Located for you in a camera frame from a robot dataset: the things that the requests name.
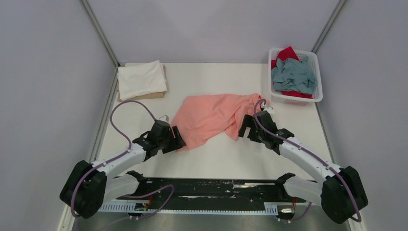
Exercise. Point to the left aluminium frame post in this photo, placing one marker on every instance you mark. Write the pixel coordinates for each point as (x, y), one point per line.
(99, 31)

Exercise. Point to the white plastic basket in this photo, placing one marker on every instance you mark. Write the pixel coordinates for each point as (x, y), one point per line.
(313, 64)

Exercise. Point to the red t shirt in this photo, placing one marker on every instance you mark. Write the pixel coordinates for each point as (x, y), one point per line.
(284, 54)

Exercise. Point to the salmon pink t shirt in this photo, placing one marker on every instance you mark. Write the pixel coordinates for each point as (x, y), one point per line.
(202, 117)

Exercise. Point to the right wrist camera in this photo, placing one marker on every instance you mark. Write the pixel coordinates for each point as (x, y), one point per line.
(269, 109)

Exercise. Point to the right aluminium frame post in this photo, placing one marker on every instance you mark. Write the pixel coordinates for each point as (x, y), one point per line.
(329, 24)

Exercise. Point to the folded white t shirt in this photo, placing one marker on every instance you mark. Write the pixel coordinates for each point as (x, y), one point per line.
(141, 79)

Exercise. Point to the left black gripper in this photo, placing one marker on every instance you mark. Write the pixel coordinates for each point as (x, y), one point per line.
(178, 142)

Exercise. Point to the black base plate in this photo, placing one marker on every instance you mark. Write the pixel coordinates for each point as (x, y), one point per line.
(223, 194)

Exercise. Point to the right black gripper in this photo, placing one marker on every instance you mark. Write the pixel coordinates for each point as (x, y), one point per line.
(248, 122)

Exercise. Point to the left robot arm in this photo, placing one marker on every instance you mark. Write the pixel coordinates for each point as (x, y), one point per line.
(90, 185)

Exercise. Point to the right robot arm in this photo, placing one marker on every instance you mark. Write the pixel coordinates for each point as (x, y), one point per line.
(337, 190)

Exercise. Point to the grey blue t shirt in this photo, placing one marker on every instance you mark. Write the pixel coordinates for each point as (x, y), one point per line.
(293, 75)

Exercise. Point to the aluminium frame post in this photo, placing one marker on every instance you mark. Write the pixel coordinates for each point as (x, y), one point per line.
(329, 24)
(99, 31)

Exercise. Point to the white slotted cable duct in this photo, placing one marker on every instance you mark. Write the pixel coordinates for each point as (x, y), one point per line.
(120, 206)

